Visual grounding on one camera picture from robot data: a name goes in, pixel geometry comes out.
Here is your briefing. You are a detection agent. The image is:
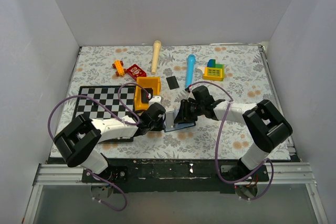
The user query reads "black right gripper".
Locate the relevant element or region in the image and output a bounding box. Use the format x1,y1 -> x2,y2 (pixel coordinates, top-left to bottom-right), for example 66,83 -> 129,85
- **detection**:
173,99 -> 204,124

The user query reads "blue leather card holder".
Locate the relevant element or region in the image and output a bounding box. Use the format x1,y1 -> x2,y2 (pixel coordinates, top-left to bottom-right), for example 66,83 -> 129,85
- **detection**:
164,108 -> 197,133

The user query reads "black credit card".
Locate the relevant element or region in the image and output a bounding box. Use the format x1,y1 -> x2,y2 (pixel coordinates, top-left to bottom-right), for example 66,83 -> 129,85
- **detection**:
166,76 -> 179,90

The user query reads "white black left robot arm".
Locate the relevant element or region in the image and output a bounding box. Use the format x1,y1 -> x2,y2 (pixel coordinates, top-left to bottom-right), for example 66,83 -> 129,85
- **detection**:
53,103 -> 165,182

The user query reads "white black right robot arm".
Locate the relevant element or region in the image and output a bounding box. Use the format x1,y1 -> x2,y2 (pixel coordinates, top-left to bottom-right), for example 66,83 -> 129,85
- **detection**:
174,86 -> 293,181

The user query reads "yellow plastic bin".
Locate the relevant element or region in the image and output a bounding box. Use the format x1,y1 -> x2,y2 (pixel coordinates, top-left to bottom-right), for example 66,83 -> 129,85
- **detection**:
134,77 -> 161,111

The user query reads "red owl toy block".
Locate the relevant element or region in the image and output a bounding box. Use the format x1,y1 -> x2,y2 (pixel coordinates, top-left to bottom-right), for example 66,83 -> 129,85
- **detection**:
127,64 -> 147,81

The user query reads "yellow green toy brick house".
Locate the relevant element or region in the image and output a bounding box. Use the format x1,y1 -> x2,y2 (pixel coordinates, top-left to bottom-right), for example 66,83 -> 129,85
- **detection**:
196,59 -> 225,81

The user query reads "blue toy microphone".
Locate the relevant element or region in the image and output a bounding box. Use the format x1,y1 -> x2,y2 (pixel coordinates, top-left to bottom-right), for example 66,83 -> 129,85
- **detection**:
185,55 -> 196,88

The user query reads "yellow toy brick car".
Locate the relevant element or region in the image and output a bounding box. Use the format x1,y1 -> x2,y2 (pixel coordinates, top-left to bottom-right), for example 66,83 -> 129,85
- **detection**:
112,60 -> 127,77

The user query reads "black silver chessboard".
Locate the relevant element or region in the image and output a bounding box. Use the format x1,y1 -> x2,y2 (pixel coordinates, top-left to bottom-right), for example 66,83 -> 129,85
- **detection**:
73,85 -> 137,143

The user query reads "cream toy microphone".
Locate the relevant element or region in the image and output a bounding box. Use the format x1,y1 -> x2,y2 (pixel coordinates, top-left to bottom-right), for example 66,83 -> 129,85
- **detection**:
151,40 -> 161,74

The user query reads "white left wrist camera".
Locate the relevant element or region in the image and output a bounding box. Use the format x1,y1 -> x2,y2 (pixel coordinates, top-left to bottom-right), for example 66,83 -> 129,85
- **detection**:
149,95 -> 162,106

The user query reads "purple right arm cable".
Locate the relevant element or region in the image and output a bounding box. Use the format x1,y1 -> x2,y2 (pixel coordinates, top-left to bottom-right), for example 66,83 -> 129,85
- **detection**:
185,81 -> 275,200

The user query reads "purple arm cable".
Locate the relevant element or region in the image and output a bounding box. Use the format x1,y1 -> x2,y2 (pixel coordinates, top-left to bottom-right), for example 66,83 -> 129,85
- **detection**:
185,81 -> 275,200
47,82 -> 152,211

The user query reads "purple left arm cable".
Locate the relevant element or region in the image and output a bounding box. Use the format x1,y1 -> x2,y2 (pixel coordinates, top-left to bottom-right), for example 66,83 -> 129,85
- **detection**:
47,82 -> 152,211

